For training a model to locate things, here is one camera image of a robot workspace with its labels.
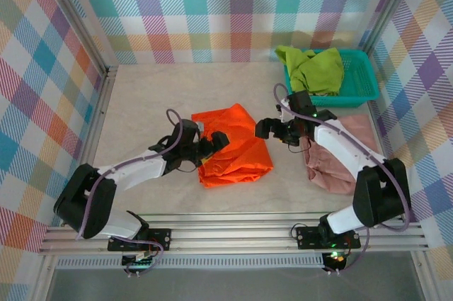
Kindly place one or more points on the pink shorts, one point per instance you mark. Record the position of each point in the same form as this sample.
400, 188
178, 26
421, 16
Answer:
329, 177

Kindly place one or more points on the orange shorts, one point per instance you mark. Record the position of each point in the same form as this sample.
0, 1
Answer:
237, 145

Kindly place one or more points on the lime green shorts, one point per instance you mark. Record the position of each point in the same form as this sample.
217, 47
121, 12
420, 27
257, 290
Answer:
315, 71

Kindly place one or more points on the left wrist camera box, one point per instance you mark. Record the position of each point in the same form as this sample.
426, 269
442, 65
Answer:
187, 131

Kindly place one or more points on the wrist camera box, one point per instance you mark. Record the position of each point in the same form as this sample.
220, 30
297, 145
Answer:
187, 131
302, 102

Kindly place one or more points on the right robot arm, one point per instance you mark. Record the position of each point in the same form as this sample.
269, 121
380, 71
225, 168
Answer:
343, 148

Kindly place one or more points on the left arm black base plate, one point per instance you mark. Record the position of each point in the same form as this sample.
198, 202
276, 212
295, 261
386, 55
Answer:
159, 237

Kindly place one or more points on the aluminium base beam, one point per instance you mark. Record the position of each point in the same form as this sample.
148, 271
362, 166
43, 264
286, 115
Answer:
230, 233

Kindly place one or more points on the aluminium frame post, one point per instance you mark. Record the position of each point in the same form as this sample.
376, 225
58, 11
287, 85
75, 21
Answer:
78, 21
389, 7

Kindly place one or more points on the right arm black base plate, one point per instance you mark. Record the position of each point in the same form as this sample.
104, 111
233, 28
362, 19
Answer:
308, 237

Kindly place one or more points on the teal plastic basket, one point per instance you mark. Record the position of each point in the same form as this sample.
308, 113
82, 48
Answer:
361, 81

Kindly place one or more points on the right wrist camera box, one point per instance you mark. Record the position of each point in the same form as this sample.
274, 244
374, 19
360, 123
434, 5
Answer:
302, 102

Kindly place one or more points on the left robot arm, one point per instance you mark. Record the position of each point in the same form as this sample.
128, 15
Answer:
138, 171

